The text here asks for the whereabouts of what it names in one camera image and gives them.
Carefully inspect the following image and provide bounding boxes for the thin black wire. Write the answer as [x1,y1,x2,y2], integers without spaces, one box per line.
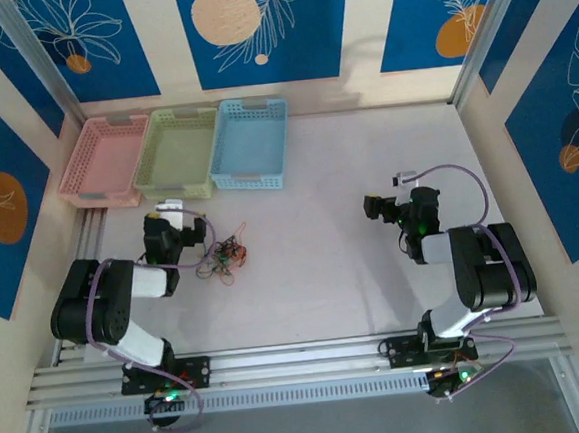
[213,234,242,263]

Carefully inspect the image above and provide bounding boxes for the green plastic basket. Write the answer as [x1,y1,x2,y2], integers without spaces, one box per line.
[128,104,227,205]

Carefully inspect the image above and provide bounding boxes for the blue plastic basket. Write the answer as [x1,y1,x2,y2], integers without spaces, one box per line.
[203,94,296,198]

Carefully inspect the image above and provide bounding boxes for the pink plastic basket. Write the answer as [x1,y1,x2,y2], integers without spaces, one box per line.
[52,112,157,213]

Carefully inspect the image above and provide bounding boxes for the aluminium mounting rails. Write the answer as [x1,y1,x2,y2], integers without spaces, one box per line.
[22,317,576,412]

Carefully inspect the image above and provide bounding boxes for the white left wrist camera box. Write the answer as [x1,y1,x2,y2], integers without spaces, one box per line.
[153,198,188,224]

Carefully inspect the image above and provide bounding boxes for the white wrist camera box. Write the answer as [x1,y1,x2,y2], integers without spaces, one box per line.
[153,198,188,224]
[391,169,422,190]

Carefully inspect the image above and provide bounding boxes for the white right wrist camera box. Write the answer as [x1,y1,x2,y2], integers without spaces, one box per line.
[391,169,422,190]

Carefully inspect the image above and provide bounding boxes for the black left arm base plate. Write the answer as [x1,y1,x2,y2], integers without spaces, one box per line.
[118,355,214,396]

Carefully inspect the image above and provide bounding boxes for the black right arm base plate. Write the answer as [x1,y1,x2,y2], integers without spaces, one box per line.
[382,330,481,370]

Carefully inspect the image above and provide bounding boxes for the grey slotted cable duct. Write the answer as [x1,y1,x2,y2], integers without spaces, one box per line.
[46,371,433,428]

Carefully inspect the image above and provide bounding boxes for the aluminium corner post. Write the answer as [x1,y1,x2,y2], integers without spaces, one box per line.
[0,0,88,131]
[440,0,542,108]

